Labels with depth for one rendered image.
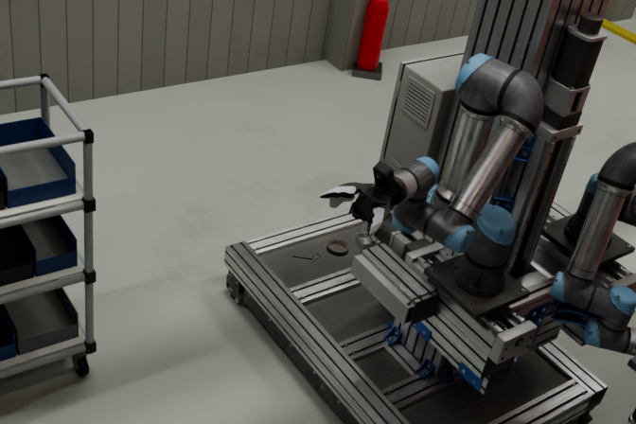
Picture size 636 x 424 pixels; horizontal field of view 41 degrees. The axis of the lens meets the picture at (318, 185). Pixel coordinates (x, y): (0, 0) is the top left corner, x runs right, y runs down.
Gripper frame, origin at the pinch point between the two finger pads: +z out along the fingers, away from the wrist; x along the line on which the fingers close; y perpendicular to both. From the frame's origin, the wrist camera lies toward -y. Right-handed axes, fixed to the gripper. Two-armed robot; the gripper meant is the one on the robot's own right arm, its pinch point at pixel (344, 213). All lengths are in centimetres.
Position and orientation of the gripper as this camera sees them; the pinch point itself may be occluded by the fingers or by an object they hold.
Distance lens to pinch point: 189.2
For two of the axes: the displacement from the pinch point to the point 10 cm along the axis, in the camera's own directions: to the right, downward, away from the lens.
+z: -6.5, 3.4, -6.8
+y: -2.4, 7.5, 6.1
